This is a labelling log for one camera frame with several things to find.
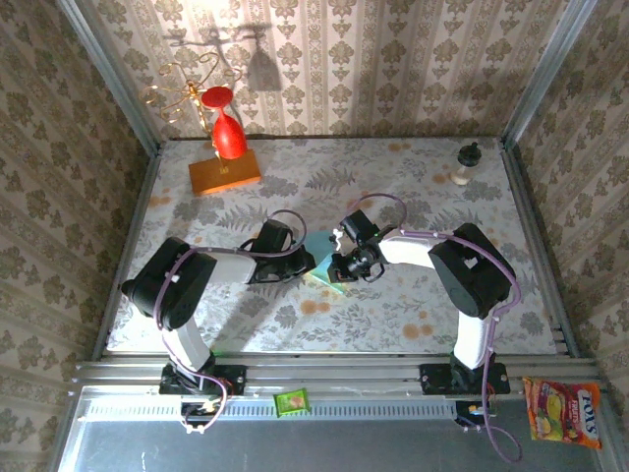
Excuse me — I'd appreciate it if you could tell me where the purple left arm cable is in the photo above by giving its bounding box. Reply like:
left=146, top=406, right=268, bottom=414
left=154, top=209, right=309, bottom=437

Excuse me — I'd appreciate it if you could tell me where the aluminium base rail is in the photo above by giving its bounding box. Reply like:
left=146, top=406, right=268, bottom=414
left=73, top=357, right=601, bottom=394

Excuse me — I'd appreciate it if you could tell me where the grey slotted cable duct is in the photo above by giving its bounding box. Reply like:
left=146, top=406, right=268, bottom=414
left=81, top=395, right=463, bottom=422

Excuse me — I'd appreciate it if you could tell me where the light blue paper sheet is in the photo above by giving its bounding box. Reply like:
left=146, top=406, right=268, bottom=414
left=303, top=229, right=348, bottom=292

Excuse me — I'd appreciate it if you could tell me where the gold wire glass rack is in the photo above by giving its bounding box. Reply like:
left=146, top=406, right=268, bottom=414
left=140, top=51, right=242, bottom=163

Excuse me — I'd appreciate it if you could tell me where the grey metal shelf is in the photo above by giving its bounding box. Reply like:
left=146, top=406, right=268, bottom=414
left=48, top=385, right=613, bottom=472

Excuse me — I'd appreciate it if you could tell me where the aluminium frame post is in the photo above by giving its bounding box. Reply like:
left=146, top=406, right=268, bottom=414
left=500, top=0, right=603, bottom=148
left=56, top=0, right=163, bottom=153

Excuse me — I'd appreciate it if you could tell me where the red wine glass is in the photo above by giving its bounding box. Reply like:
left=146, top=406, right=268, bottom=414
left=200, top=86, right=249, bottom=161

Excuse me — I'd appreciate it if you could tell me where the green candy packet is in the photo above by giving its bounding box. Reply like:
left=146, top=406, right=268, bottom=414
left=272, top=387, right=312, bottom=419

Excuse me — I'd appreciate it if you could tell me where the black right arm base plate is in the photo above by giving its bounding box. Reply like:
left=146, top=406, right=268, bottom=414
left=420, top=361, right=511, bottom=397

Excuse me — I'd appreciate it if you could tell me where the wooden rack base block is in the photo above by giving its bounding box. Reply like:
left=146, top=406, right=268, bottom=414
left=188, top=148, right=262, bottom=198

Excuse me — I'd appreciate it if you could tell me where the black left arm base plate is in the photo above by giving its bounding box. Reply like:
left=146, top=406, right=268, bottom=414
left=157, top=363, right=248, bottom=397

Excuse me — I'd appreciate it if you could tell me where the aluminium table side rail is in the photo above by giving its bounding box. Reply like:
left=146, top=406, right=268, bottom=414
left=498, top=140, right=581, bottom=359
left=90, top=145, right=163, bottom=360

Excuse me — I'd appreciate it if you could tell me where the orange Fox's candy bag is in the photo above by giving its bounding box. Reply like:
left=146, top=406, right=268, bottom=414
left=522, top=377, right=603, bottom=451

